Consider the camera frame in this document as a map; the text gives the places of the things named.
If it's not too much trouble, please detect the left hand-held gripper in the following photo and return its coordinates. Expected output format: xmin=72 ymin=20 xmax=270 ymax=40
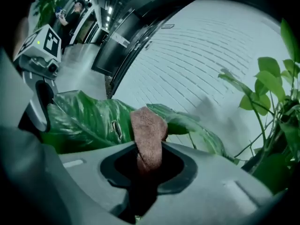
xmin=13 ymin=24 xmax=62 ymax=134

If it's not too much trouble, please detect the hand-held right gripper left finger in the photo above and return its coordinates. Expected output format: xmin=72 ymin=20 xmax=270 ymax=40
xmin=7 ymin=125 xmax=141 ymax=225

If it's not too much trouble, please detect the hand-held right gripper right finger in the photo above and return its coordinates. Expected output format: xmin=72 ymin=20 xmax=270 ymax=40
xmin=140 ymin=141 xmax=286 ymax=225

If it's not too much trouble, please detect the green broad-leaf plant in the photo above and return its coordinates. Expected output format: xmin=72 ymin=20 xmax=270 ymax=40
xmin=39 ymin=17 xmax=300 ymax=195

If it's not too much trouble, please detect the pink cloth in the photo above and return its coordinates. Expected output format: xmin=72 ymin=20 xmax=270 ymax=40
xmin=129 ymin=106 xmax=169 ymax=177

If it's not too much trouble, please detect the person's left forearm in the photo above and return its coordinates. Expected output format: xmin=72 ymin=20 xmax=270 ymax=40
xmin=13 ymin=16 xmax=30 ymax=56

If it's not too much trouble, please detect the slender bamboo plant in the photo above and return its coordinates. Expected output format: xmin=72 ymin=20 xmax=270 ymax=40
xmin=34 ymin=0 xmax=79 ymax=30

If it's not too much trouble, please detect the brown gravel strip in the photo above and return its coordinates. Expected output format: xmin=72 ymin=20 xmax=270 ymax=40
xmin=105 ymin=75 xmax=113 ymax=98

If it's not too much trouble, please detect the black framed glass partition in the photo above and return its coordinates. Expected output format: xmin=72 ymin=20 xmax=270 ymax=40
xmin=70 ymin=7 xmax=111 ymax=47

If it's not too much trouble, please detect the white red door poster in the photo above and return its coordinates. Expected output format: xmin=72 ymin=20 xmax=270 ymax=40
xmin=112 ymin=33 xmax=131 ymax=48

